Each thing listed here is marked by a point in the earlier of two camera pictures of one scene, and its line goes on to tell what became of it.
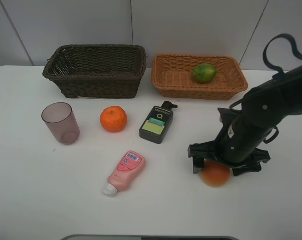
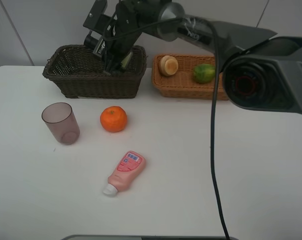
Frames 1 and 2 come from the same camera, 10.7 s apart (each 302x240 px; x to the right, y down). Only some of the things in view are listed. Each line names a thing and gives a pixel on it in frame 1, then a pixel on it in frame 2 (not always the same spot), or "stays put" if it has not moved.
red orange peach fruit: x=215 y=174 -> x=168 y=65
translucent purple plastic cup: x=59 y=118 stays put
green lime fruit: x=204 y=73 stays put
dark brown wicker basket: x=97 y=71 stays put
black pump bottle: x=155 y=126 -> x=112 y=61
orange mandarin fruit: x=113 y=119 stays put
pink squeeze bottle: x=128 y=170 stays put
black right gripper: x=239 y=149 -> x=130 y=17
